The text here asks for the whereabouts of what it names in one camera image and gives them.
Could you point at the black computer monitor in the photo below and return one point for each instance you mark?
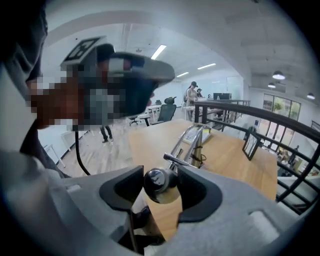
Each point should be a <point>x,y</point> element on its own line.
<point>222,96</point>

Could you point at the person's white shirt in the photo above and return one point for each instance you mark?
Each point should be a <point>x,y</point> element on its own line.
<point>15,125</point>

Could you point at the black metal railing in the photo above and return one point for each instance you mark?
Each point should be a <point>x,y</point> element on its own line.
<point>275,116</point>

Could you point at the chrome desk lamp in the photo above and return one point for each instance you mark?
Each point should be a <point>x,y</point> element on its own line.
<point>157,183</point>

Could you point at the black pendant lamp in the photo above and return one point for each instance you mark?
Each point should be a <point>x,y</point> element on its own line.
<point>278,75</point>
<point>271,85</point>
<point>310,96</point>

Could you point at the long ceiling strip light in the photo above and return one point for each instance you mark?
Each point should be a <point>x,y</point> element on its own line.
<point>158,51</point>
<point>182,74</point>
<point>206,66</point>

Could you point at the wooden table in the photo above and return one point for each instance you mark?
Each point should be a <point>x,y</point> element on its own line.
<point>225,160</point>

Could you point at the small black office chair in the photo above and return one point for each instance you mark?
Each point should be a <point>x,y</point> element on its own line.
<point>134,120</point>

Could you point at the large window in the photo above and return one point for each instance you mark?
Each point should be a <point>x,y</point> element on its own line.
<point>281,107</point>

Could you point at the black mesh office chair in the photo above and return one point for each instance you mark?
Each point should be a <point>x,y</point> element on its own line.
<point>167,111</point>

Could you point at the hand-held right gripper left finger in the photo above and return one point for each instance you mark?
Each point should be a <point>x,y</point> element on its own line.
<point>112,185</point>

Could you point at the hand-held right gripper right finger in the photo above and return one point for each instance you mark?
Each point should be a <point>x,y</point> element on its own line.
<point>225,220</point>

